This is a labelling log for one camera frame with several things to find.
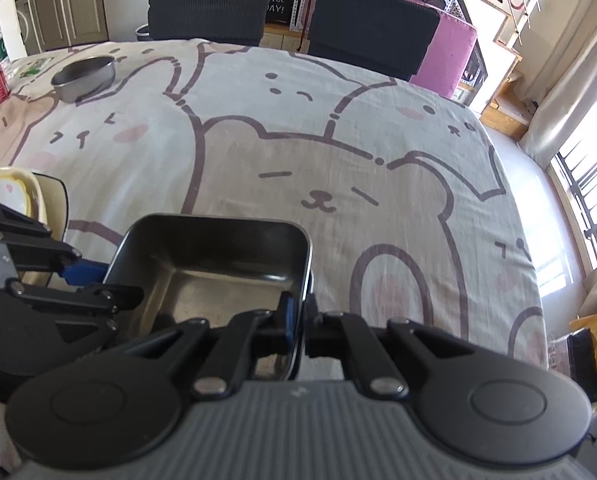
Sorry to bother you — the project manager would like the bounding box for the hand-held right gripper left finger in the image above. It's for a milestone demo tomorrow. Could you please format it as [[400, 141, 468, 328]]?
[[86, 294, 297, 402]]

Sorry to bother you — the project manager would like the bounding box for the kitchen base cabinet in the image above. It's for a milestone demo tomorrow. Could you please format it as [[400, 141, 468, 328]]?
[[26, 0, 110, 54]]

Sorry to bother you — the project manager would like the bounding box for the cream bowl with handles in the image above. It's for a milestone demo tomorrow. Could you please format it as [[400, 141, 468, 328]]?
[[0, 167, 49, 281]]

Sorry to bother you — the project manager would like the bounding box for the dark grey chair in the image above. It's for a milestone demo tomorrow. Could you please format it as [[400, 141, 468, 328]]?
[[307, 0, 442, 84], [147, 0, 274, 49]]

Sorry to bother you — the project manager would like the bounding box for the green snack packet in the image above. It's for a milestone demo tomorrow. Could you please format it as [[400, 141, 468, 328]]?
[[20, 57, 55, 79]]

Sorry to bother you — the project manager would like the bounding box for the oval steel bowl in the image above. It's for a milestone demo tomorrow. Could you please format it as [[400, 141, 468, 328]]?
[[51, 55, 117, 104]]

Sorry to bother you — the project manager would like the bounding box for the rectangular steel tray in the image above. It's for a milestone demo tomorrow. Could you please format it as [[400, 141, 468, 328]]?
[[278, 220, 314, 382], [103, 214, 310, 361]]

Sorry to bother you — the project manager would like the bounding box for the yellow bag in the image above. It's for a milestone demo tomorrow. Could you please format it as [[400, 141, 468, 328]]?
[[568, 312, 597, 402]]

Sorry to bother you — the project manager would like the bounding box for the bear print tablecloth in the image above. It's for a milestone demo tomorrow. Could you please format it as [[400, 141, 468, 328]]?
[[0, 37, 551, 461]]

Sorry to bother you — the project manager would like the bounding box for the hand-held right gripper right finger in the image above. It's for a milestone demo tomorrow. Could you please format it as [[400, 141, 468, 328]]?
[[305, 295, 504, 401]]

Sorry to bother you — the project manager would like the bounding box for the beige curtain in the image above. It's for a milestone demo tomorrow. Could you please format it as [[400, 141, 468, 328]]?
[[519, 35, 597, 172]]

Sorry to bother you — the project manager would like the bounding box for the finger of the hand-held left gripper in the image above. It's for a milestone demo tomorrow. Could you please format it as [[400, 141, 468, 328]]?
[[6, 280, 144, 346], [0, 192, 110, 286]]

